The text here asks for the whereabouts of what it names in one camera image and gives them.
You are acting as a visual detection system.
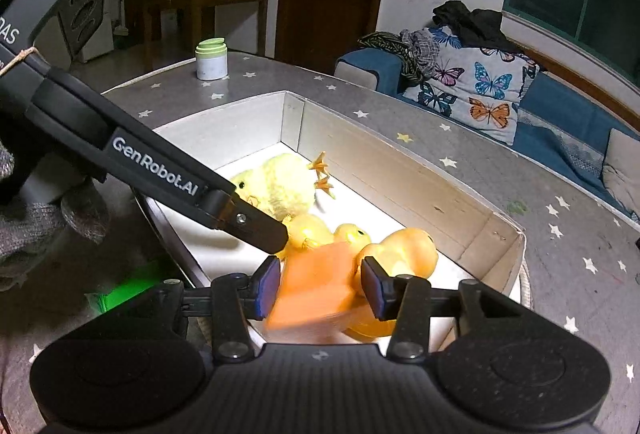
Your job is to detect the twine string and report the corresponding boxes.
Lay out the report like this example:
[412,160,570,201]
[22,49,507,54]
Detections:
[0,46,41,75]

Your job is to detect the orange block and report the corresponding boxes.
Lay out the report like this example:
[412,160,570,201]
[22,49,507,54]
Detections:
[265,241,358,331]

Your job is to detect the blue sofa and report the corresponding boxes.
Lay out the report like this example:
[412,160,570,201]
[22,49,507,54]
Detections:
[334,44,640,219]

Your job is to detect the butterfly print pillow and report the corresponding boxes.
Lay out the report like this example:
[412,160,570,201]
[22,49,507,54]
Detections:
[402,24,541,145]

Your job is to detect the yellow plush chick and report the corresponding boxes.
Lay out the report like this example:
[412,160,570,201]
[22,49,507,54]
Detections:
[231,151,337,221]

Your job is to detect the person's left hand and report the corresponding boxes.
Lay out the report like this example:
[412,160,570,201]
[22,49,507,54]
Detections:
[0,146,110,292]

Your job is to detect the small yellow rubber duck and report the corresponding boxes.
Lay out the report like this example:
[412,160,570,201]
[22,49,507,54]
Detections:
[277,214,372,265]

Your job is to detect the striped dark cloth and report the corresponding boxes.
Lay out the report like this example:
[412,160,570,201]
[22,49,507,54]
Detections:
[359,30,441,82]

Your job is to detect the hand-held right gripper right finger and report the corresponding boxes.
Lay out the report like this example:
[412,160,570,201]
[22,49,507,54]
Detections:
[360,256,538,362]

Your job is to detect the white appliance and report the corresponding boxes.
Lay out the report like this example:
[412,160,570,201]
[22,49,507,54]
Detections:
[75,8,116,63]

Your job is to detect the black clothes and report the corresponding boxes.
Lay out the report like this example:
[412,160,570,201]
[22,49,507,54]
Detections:
[432,0,523,54]

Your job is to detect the green snack packet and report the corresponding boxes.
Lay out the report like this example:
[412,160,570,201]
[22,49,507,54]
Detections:
[85,261,168,315]

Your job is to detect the grey star-print tablecloth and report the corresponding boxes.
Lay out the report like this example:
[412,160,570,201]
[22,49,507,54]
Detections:
[0,51,640,434]

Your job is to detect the dark window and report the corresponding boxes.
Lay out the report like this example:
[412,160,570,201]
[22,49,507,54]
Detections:
[502,0,640,89]

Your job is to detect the grey pillow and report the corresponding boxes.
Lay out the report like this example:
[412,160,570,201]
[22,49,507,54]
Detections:
[601,129,640,215]

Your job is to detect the white jar with green lid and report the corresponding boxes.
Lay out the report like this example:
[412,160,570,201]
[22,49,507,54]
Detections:
[195,38,228,81]

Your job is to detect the white cardboard box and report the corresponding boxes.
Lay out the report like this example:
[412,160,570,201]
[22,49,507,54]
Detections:
[132,90,527,355]

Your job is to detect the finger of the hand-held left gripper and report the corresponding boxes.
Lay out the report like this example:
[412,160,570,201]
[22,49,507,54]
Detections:
[216,189,291,256]

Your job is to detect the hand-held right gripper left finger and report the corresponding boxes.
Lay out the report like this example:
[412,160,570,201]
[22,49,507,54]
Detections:
[135,256,282,362]

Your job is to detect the large yellow rubber duck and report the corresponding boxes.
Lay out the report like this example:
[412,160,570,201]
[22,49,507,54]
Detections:
[347,227,440,342]

